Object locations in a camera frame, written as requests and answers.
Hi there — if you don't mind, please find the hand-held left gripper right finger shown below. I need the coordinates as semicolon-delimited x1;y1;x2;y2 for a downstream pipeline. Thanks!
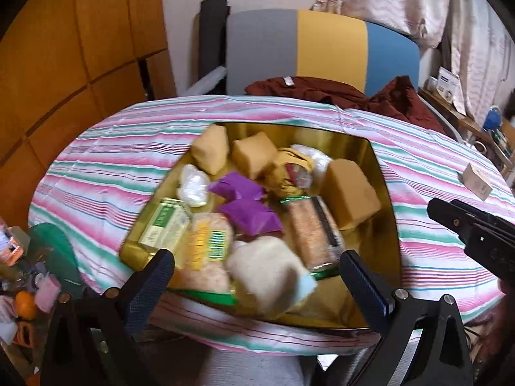
340;249;475;386

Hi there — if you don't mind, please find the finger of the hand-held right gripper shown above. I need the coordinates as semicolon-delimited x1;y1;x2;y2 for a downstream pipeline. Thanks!
426;198;489;243

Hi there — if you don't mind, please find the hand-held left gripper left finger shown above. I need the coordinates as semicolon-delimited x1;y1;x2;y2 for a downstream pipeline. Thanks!
40;249;175;386

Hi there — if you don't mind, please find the beige carton box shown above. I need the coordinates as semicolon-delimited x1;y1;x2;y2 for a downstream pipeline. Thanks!
462;163;493;201

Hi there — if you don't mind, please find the green carton box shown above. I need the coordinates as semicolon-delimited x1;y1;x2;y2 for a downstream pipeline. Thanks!
138;198;193;251

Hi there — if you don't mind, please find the yellow cracker packet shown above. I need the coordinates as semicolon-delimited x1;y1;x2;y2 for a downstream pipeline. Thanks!
173;213;238;302

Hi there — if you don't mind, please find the green-edged cracker packet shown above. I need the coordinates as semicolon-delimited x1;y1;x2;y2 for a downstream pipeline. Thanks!
279;195;346;280

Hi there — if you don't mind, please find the gold tin box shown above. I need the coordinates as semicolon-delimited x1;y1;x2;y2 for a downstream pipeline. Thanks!
118;121;403;330

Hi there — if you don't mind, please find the tan sponge block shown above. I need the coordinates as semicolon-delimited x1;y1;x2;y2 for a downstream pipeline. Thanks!
322;159;382;230
232;131;278;179

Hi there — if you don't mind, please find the cream bun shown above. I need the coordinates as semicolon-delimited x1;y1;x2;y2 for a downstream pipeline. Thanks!
226;235;318;314

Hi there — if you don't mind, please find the clear plastic bag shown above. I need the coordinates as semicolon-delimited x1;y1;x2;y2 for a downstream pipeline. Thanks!
290;144;332;188
177;163;211;207

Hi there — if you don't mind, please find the purple snack packet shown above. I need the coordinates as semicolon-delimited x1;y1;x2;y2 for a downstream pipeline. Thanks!
208;171;267;202
219;199;282;236

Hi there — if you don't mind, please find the yellow knit sock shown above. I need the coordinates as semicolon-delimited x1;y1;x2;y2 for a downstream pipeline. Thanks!
263;147;316;199

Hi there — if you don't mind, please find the tan cake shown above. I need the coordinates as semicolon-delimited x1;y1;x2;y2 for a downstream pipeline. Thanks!
191;124;230;175

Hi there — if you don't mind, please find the green glass table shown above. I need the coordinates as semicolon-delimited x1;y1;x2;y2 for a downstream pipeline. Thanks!
28;223;83;290

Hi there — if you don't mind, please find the wooden side table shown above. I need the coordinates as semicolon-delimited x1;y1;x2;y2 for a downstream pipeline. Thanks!
418;86;511;170

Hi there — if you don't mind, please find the orange fruit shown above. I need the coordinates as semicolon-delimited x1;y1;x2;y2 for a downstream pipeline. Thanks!
15;290;37;318

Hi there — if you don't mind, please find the white and blue box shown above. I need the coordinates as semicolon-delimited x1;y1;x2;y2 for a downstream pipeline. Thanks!
436;66;461;101

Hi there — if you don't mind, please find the grey trouser leg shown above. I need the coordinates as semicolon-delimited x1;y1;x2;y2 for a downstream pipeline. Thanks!
201;350;318;386

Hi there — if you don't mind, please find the striped tablecloth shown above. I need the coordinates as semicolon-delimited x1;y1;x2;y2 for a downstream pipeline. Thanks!
28;94;515;356

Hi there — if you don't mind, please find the pink wavy striped curtain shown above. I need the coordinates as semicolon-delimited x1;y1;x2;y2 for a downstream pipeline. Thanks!
446;0;511;117

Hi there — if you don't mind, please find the maroon garment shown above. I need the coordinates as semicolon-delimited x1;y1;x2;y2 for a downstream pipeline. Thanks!
245;76;441;131

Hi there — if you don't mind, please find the grey yellow blue chair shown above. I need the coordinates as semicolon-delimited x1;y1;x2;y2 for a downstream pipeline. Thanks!
189;8;463;141

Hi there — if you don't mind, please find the pink patterned curtain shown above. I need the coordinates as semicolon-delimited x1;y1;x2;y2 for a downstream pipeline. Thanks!
312;0;451;49

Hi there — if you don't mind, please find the wooden wardrobe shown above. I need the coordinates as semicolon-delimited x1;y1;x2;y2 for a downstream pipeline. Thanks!
0;0;178;226

